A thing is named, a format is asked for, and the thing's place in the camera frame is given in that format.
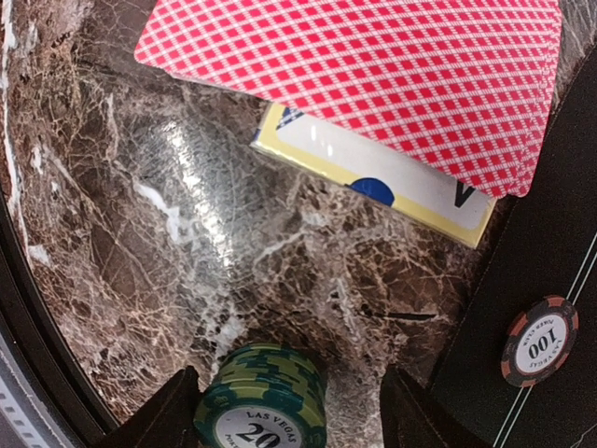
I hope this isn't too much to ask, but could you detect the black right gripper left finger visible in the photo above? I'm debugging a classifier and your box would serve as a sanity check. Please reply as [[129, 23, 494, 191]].
[[94, 366, 201, 448]]

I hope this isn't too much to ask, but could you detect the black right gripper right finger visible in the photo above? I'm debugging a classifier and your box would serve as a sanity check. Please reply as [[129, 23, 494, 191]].
[[380, 365, 476, 448]]

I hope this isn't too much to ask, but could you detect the green chip stack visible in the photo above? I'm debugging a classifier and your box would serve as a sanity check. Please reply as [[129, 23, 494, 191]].
[[194, 343, 327, 448]]

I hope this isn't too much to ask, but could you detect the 100 chips mat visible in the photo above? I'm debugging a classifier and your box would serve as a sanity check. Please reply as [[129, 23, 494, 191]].
[[500, 295, 579, 388]]

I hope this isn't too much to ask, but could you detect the red back card deck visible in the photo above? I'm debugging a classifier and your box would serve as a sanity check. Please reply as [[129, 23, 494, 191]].
[[134, 0, 562, 198]]

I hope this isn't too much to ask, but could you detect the round black poker mat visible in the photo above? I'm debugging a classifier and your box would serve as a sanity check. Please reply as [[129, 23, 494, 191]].
[[432, 56, 596, 447]]

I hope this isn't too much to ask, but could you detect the yellow card box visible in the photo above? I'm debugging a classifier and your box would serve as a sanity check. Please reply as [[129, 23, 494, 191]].
[[251, 103, 496, 248]]

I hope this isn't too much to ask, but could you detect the black front table rail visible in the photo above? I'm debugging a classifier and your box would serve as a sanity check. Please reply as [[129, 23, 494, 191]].
[[0, 186, 118, 448]]

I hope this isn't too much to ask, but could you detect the white cable duct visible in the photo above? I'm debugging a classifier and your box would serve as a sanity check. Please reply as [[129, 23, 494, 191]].
[[1, 380, 46, 447]]

